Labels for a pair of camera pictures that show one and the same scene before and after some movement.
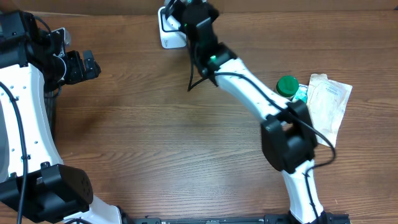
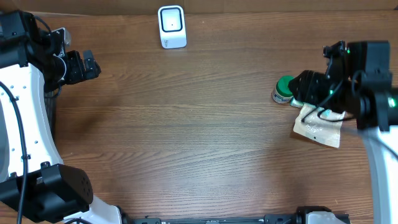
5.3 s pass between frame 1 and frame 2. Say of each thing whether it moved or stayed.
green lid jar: stayed
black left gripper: stayed
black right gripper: moved
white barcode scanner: stayed
